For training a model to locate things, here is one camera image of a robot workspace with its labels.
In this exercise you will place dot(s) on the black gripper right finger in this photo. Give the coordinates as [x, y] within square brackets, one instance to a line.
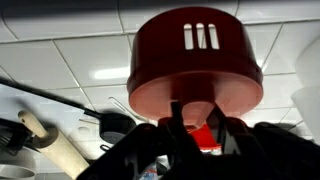
[223, 130]

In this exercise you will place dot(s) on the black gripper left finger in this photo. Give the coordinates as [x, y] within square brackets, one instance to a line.
[181, 130]

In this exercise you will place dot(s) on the red plastic jug lid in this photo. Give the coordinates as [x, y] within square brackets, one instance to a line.
[193, 66]

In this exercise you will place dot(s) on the black measuring cup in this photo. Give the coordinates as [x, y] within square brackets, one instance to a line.
[116, 128]

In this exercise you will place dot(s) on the wooden rolling pin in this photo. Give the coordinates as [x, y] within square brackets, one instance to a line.
[60, 150]

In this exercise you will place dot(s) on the small white ceramic bowl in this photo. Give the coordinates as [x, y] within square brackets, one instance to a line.
[15, 171]

